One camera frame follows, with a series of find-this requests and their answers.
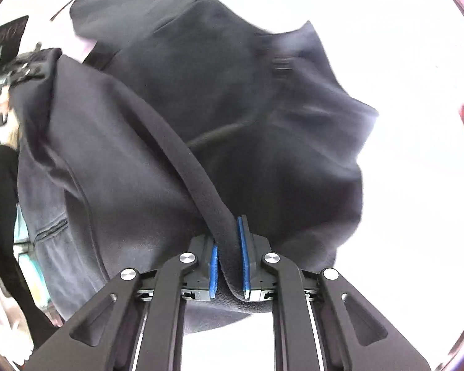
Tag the person's left hand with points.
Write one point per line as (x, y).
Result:
(7, 106)

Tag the black fleece jacket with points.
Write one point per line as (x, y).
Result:
(224, 123)

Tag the person's black pants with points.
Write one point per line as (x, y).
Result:
(4, 220)

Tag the person's cream fleece top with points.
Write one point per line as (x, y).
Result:
(2, 317)

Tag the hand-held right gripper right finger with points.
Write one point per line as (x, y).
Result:
(243, 262)

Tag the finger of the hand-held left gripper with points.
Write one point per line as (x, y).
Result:
(34, 63)

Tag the teal cloth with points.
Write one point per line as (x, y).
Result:
(33, 270)

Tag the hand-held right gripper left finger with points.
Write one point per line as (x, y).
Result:
(214, 272)

